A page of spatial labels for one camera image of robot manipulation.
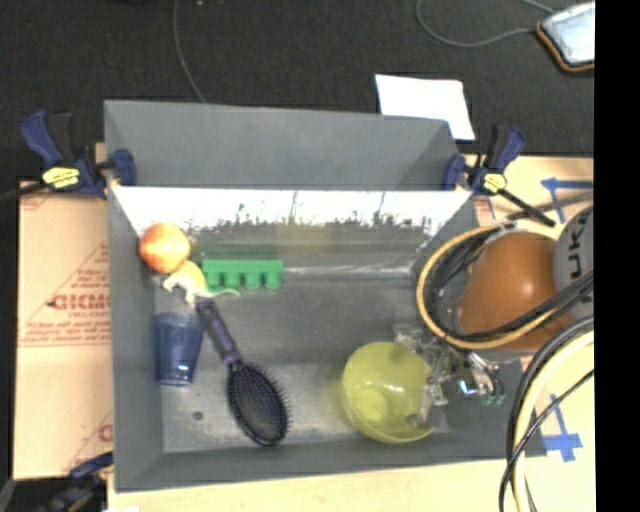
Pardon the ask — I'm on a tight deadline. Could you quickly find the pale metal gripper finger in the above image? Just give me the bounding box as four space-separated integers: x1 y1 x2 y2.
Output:
394 327 442 369
409 375 450 427

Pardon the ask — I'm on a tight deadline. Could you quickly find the yellow-green plastic bowl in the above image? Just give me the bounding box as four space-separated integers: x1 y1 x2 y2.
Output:
340 340 441 445

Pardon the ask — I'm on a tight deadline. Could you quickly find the grey metal bin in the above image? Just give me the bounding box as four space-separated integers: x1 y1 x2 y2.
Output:
103 99 522 491

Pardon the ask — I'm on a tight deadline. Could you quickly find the purple hairbrush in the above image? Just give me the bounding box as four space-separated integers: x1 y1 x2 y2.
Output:
195 297 291 448

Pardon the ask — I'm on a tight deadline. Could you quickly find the green ribbed block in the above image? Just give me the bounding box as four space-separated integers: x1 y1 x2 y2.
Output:
200 258 285 292

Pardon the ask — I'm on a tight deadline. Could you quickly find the yellow toy banana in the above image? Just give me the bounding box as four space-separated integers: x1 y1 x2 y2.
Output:
162 259 241 306

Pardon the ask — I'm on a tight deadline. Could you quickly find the blue translucent cup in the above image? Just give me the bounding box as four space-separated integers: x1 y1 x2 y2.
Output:
151 310 205 387

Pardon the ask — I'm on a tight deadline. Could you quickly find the red-orange apple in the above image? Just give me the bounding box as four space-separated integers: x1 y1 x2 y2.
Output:
138 222 192 275

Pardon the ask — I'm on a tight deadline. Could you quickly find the brown cardboard board red print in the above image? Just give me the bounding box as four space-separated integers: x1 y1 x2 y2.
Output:
12 179 117 481

